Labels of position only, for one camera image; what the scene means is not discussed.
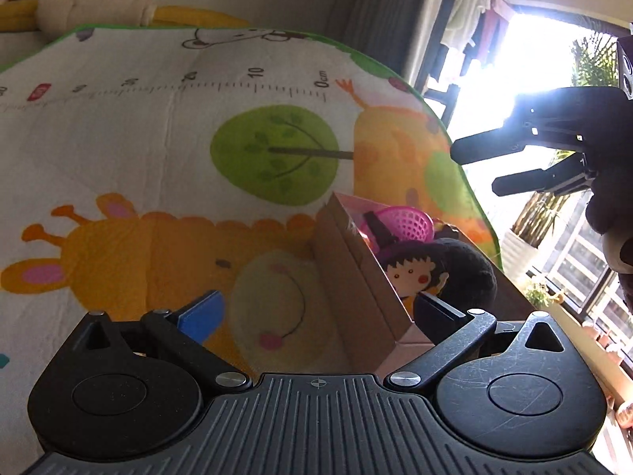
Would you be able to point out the printed cartoon play mat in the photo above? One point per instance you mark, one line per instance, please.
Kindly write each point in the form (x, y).
(148, 158)

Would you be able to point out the small green potted plant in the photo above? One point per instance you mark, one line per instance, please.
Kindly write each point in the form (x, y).
(541, 293)

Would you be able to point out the small cartoon girl doll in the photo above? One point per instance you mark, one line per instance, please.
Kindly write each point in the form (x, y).
(410, 272)

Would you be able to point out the cream plush bolster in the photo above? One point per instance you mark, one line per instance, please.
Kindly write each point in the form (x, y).
(94, 7)

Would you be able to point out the black window frame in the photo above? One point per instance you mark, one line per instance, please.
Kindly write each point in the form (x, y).
(440, 99)

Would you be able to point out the black plush toy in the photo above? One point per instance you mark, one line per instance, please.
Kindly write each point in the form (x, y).
(470, 272)

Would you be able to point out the long yellow pillow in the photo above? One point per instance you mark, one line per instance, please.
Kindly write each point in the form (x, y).
(198, 16)

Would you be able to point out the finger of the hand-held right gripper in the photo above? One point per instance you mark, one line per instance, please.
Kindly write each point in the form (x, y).
(484, 146)
(524, 182)

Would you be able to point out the pink cardboard box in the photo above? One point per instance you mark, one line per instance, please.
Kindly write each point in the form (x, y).
(356, 282)

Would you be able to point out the bamboo plant in white pot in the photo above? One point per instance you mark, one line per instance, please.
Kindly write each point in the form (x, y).
(539, 227)

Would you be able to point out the person's right hand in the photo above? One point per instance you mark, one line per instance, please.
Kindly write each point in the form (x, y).
(613, 212)

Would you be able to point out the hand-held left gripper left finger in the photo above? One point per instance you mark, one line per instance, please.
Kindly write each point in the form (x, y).
(200, 319)

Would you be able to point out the hanging white shirt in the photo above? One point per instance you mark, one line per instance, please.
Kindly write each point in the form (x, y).
(465, 5)

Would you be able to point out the pink plastic strainer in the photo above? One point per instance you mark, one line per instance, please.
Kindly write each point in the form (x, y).
(405, 220)

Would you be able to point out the hanging red garment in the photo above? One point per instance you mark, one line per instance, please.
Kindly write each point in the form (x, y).
(492, 24)

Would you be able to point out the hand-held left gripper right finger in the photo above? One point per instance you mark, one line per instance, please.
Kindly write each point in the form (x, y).
(435, 321)

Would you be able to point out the grey curtain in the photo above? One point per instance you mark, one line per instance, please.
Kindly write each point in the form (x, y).
(385, 15)

